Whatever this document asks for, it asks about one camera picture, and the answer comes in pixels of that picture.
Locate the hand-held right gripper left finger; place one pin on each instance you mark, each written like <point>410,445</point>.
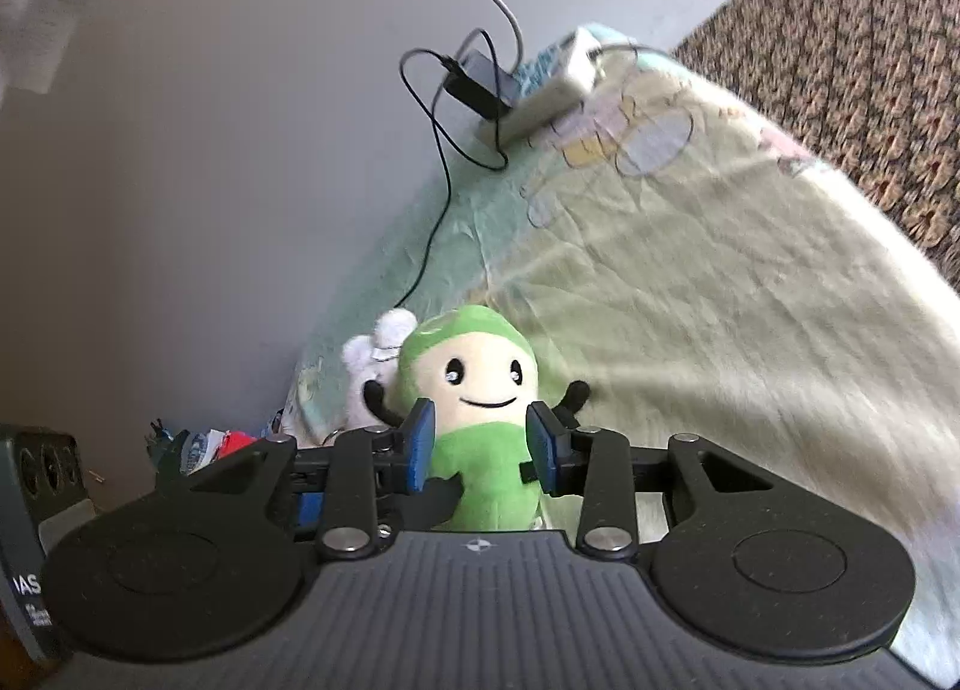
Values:
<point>420,446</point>

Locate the black power adapter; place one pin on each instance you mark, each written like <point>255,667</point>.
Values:
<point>480,82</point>

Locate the red soft item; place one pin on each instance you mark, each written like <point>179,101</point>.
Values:
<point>238,444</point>

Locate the white power strip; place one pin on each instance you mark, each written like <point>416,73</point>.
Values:
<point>547,97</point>

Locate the pale green printed bed sheet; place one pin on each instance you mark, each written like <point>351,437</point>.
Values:
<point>675,300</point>

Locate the white plush rabbit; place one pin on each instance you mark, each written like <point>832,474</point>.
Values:
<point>367,360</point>

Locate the brown patterned blanket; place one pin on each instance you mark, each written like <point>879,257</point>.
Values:
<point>847,37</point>

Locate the blue bag with black clip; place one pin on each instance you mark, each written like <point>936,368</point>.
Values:
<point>159,439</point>

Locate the green plush toy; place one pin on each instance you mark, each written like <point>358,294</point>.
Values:
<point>487,480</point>

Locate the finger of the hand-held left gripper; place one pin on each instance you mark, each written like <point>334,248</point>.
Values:
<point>306,510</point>

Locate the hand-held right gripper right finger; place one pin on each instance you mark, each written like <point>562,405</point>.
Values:
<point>541,446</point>

